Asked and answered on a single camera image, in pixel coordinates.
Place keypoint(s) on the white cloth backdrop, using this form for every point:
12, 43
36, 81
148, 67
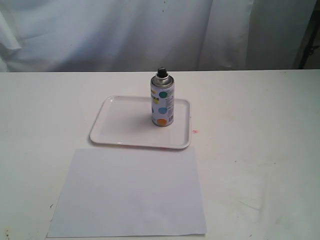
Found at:
143, 35

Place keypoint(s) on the spray can with coloured dots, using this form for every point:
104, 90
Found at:
162, 92

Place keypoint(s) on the white rectangular plastic tray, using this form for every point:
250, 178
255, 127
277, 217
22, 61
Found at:
127, 120

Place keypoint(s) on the black tripod stand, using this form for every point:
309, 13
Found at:
310, 58

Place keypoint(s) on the white paper sheet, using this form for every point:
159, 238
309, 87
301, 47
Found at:
114, 192

